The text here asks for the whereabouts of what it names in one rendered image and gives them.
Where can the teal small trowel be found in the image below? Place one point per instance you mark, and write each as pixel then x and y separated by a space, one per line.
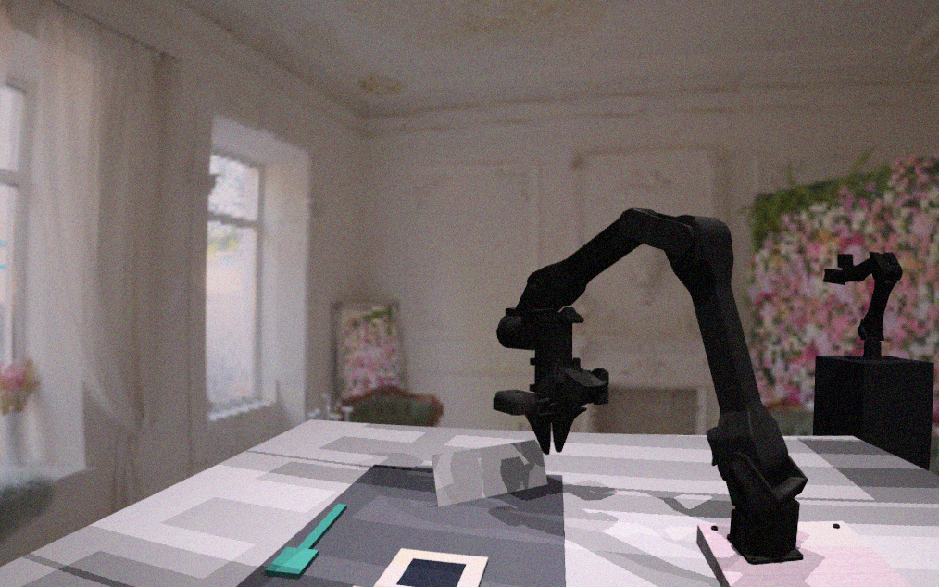
pixel 293 562

